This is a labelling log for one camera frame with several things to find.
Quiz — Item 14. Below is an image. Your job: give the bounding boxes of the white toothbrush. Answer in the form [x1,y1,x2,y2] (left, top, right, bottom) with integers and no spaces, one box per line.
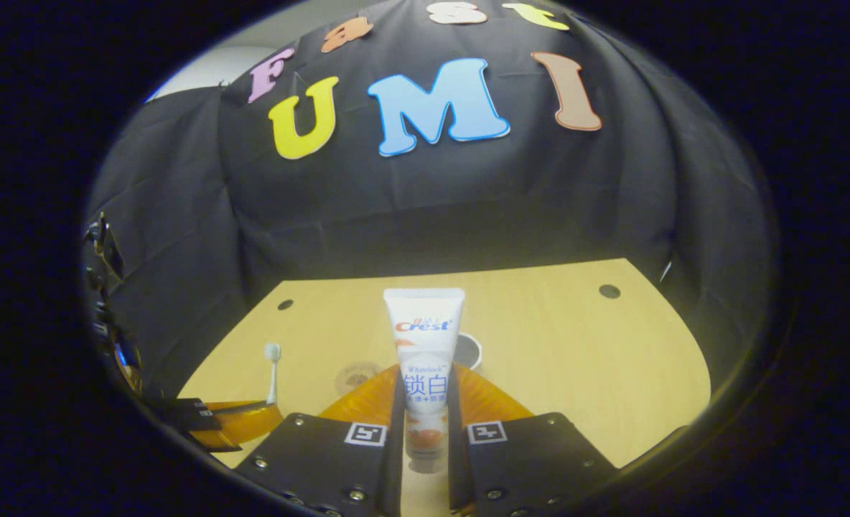
[264,343,283,406]

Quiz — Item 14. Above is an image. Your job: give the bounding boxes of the dark equipment stand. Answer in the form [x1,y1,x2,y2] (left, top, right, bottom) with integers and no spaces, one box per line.
[83,214,144,394]

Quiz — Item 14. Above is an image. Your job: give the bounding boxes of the black backdrop cloth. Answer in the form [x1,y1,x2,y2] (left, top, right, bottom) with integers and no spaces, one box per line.
[84,0,781,403]

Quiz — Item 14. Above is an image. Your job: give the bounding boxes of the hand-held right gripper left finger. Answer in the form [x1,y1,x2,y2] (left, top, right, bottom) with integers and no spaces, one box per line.
[235,363,406,517]

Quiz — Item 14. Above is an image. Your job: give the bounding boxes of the grey cup with handle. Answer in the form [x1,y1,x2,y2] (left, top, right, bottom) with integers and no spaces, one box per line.
[456,332,483,371]

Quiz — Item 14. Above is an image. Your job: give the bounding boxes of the white toothpaste tube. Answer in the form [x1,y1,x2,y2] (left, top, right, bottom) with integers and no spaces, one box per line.
[383,288,466,465]

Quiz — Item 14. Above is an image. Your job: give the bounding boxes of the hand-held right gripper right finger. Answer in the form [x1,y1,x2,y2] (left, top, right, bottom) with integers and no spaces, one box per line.
[447,363,620,517]

